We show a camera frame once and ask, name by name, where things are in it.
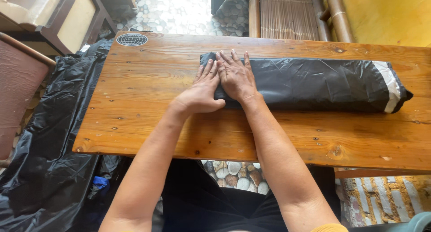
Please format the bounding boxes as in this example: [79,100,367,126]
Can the small blue plastic object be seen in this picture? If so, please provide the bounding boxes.
[92,176,110,192]

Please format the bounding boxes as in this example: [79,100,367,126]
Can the person's right hand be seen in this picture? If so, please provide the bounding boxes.
[215,49,262,103]

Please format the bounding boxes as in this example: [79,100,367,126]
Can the person's black trousers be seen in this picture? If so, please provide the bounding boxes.
[161,159,341,232]

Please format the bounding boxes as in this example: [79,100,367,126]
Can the teal rounded object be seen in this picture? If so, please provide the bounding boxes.
[402,211,431,232]

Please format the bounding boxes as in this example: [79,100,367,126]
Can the cream cushioned wooden armchair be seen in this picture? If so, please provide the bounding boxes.
[0,0,118,56]

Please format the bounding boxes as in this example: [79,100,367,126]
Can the large black plastic sheet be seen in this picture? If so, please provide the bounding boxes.
[0,37,135,232]

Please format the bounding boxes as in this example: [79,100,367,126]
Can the oval globe sticker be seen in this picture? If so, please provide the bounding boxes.
[116,33,149,47]

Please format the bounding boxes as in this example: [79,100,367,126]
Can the bamboo chair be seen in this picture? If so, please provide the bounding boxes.
[248,0,356,43]

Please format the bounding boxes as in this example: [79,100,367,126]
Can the person's yellow sleeve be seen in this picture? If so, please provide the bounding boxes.
[310,223,349,232]

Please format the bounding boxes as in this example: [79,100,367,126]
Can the black plastic bag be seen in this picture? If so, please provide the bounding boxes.
[199,52,414,114]

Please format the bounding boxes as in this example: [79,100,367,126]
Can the person's left hand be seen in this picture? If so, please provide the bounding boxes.
[170,59,226,117]

